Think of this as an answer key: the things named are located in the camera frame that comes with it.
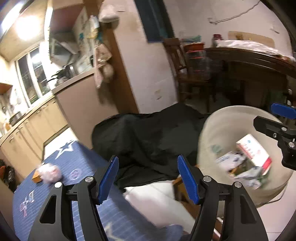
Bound wooden cutting board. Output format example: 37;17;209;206
228;31;274;47

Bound steel range hood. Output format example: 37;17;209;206
50;37;77;67

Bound wooden chair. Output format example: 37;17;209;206
163;38;213;112

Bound clear pink plastic bag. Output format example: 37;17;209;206
37;163;63;184

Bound dark wooden table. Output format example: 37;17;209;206
205;47;296;109

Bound red basin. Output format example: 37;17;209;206
184;42;206;52

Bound jar with red lid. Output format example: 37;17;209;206
212;34;223;47

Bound white hanging plastic bag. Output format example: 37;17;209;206
98;2;121;24

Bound white blue-print wipe packet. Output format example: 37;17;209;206
216;151;247;173

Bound beige wall cabinet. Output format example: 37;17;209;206
45;0;86;47
0;82;13;95

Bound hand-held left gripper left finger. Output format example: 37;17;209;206
28;155;119;241

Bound kitchen window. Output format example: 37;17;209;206
15;45;50;106

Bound black cloth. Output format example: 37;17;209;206
91;103;212;193

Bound clear plastic storage container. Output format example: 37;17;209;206
187;50;207;79

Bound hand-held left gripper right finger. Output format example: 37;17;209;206
177;155;269;241

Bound clear hanging plastic bag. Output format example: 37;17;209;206
87;15;100;39

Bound teal plastic bag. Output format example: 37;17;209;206
180;35;202;44

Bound metal cooking pot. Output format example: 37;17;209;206
9;111;22;124

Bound white crumpled sheet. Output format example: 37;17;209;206
215;40;294;57

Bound black plastic bags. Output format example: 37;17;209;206
0;160;16;193

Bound gold cardboard box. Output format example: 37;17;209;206
31;170;43;183

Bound dark blue window curtain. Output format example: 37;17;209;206
134;0;176;43

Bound beige base kitchen cabinets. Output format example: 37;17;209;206
0;72;97;172

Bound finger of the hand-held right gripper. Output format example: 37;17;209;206
271;103;296;120
253;116;296;142

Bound black wok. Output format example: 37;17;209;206
47;69;68;84

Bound white plastic bucket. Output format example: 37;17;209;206
197;105;292;208

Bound brown wooden door frame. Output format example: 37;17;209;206
102;14;139;115

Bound white long cardboard box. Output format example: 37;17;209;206
236;134;273;175

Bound ceiling light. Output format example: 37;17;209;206
14;14;44;42

